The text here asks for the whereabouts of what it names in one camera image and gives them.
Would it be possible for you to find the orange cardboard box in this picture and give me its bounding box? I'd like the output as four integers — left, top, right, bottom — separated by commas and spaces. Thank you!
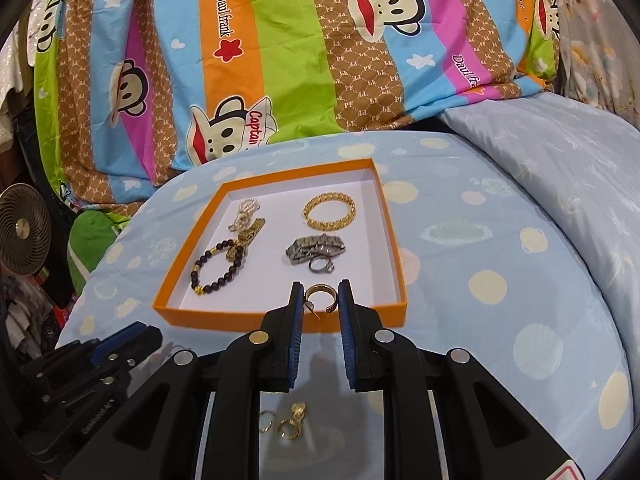
152, 157, 407, 334

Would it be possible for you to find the small electric fan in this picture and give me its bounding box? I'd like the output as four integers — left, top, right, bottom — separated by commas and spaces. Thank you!
0, 182, 53, 278

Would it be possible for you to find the gold link bracelet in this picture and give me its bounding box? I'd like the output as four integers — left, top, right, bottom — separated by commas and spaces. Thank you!
225, 217, 266, 263

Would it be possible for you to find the blue dotted bed sheet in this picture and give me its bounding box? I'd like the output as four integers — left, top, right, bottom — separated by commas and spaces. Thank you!
55, 130, 631, 461

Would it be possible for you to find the wide gold hoop earring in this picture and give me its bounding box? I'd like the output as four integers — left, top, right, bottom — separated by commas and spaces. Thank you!
303, 284, 342, 320

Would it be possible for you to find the pearl brooch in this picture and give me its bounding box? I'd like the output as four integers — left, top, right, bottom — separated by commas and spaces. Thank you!
229, 197, 263, 235

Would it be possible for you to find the silver wristwatch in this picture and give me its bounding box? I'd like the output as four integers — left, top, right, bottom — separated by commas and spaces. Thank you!
285, 232, 347, 264

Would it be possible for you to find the grey floral cloth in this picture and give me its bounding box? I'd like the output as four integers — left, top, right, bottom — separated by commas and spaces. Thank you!
547, 0, 640, 126

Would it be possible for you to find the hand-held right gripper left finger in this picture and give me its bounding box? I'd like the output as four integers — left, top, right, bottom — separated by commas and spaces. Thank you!
60, 281, 307, 480

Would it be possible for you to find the green plush toy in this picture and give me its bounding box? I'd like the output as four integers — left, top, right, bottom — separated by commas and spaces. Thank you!
67, 210, 131, 296

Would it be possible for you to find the striped monkey print blanket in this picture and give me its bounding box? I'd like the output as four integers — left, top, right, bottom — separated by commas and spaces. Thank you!
30, 0, 561, 211

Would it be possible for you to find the gold woven bangle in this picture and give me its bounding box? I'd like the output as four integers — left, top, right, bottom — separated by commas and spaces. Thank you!
302, 191, 357, 231

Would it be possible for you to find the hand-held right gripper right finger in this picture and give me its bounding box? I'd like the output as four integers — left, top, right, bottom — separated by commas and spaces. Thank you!
338, 279, 576, 480

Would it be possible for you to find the pale blue quilt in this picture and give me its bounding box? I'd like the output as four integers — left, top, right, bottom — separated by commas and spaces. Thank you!
440, 91, 640, 341

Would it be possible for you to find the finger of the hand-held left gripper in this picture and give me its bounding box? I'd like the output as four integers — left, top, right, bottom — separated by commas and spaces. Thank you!
45, 329, 162, 407
21, 322, 147, 386

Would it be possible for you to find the black bead bracelet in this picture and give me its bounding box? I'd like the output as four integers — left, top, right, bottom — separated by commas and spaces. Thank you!
190, 240, 246, 297

